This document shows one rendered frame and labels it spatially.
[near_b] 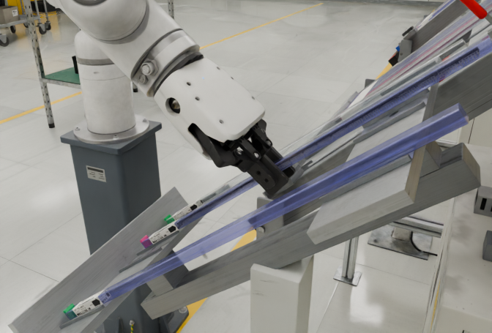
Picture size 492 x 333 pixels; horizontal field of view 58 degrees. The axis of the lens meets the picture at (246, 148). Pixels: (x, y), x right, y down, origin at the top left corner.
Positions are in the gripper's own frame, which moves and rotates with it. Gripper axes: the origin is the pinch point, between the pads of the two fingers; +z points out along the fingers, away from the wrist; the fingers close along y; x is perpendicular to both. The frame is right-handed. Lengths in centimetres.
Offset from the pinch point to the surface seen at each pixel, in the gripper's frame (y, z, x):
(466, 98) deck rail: 19.7, 11.4, -16.3
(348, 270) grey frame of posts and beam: 90, 53, 68
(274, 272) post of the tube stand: -5.0, 8.4, 6.0
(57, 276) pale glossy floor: 47, -21, 136
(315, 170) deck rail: 20.4, 6.3, 7.9
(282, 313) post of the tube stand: -5.5, 12.7, 9.3
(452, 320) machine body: 19.4, 38.8, 8.7
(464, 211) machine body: 50, 38, 6
